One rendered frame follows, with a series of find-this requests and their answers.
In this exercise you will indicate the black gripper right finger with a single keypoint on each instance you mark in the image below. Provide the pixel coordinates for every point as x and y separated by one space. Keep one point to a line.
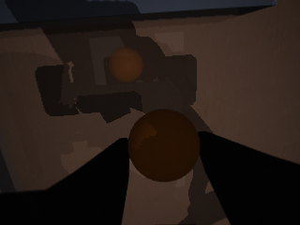
252 187

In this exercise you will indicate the dark brown ball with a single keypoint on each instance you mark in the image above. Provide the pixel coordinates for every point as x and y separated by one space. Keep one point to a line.
163 145

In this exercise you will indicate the translucent brown ball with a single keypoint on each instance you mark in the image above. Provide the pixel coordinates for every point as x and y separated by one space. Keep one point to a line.
125 65

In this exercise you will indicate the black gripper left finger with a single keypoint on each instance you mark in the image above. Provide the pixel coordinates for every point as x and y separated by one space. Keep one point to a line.
95 194

